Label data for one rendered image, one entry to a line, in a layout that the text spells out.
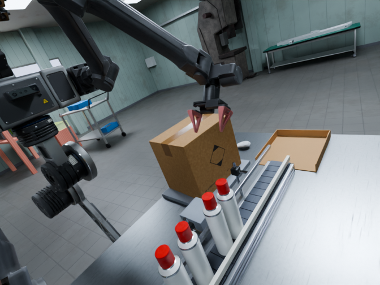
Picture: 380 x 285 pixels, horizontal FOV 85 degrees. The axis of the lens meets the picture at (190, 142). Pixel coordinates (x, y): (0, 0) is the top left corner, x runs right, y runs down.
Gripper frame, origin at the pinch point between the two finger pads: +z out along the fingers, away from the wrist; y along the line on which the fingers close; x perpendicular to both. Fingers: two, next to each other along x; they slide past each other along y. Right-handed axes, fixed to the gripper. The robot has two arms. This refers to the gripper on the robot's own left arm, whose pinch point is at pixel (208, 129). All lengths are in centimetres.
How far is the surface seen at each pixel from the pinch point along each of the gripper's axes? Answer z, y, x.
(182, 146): 5.5, -11.8, 2.2
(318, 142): -6, 27, 60
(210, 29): -409, -282, 422
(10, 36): -306, -713, 68
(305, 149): -2, 22, 55
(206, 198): 20.4, 8.0, -11.1
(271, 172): 11.7, 12.5, 31.9
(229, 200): 20.9, 11.3, -3.9
